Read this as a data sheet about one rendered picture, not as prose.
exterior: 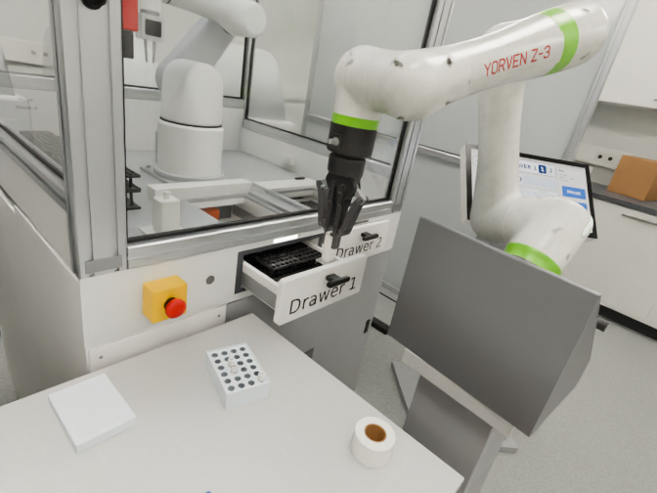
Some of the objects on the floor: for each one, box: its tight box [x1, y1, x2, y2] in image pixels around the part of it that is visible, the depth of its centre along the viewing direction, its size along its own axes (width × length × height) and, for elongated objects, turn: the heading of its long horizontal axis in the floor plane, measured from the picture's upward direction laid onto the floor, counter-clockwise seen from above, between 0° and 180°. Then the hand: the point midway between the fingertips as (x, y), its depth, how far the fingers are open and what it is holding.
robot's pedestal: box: [402, 347, 517, 493], centre depth 112 cm, size 30×30×76 cm
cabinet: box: [0, 228, 390, 399], centre depth 152 cm, size 95×103×80 cm
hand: (329, 246), depth 87 cm, fingers closed
